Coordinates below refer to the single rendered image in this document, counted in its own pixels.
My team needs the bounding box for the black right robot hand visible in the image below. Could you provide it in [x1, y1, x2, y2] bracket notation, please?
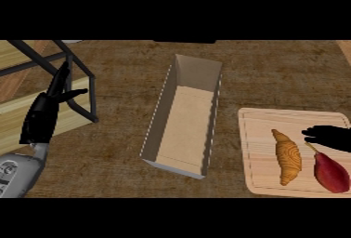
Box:
[301, 125, 351, 153]

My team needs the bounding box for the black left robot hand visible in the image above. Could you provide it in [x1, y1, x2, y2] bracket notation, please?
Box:
[18, 60, 88, 145]

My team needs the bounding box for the red pear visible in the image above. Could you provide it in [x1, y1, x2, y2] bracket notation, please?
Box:
[304, 141, 351, 194]

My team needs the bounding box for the pale wooden cutting board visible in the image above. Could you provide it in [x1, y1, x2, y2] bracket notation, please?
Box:
[236, 107, 351, 199]

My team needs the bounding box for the open cardboard box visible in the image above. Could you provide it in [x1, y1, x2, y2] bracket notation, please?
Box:
[138, 53, 224, 180]

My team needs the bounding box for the golden croissant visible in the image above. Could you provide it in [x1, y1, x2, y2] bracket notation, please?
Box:
[270, 128, 302, 187]

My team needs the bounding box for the black metal frame shelf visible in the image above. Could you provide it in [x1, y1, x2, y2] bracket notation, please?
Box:
[0, 40, 100, 124]

